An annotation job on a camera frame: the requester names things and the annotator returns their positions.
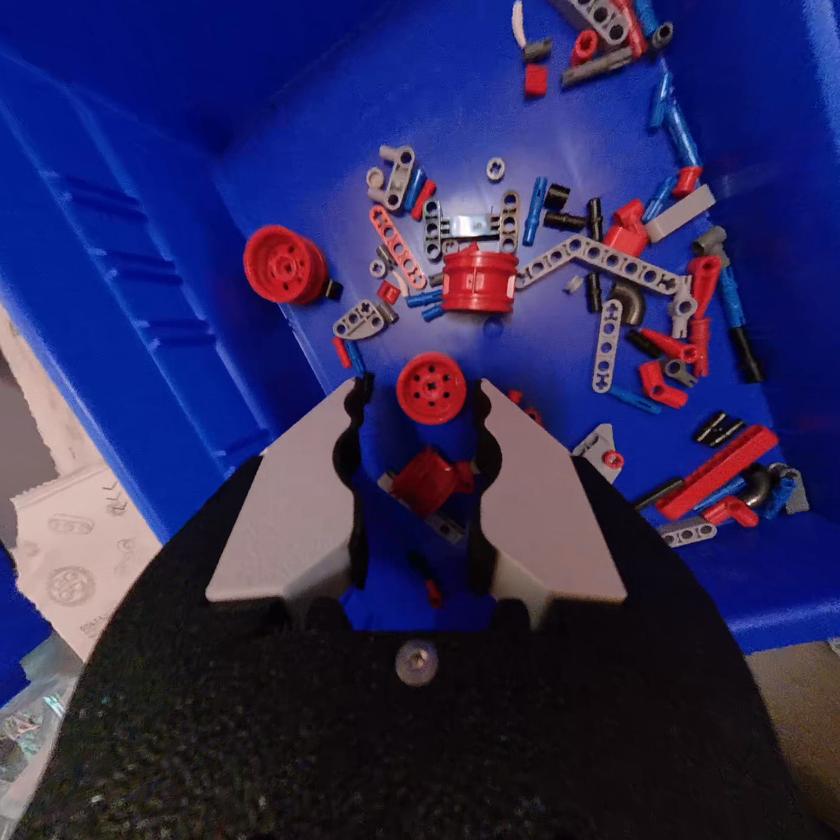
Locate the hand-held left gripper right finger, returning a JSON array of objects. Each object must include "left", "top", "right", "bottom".
[{"left": 466, "top": 377, "right": 629, "bottom": 632}]

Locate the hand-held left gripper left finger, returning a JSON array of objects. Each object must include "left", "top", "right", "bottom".
[{"left": 205, "top": 376, "right": 368, "bottom": 627}]

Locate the red toy wheel hub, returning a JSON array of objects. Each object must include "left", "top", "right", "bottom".
[
  {"left": 395, "top": 352, "right": 469, "bottom": 426},
  {"left": 441, "top": 243, "right": 519, "bottom": 315},
  {"left": 243, "top": 225, "right": 328, "bottom": 306}
]

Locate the blue plastic bin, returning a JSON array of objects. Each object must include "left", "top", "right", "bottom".
[{"left": 0, "top": 0, "right": 840, "bottom": 703}]

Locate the red and grey brick assembly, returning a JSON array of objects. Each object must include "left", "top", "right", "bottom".
[{"left": 377, "top": 448, "right": 476, "bottom": 546}]

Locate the long red brick beam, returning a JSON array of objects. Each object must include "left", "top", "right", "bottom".
[{"left": 656, "top": 425, "right": 780, "bottom": 519}]

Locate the pile of small brick pieces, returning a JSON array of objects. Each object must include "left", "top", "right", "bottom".
[{"left": 331, "top": 0, "right": 811, "bottom": 608}]

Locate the white printed paper bag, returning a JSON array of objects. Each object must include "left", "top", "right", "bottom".
[{"left": 0, "top": 459, "right": 165, "bottom": 660}]

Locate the long grey angled beam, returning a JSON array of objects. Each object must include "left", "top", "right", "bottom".
[{"left": 515, "top": 235, "right": 683, "bottom": 293}]

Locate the clear plastic bag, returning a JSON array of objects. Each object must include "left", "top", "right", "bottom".
[{"left": 0, "top": 637, "right": 83, "bottom": 821}]

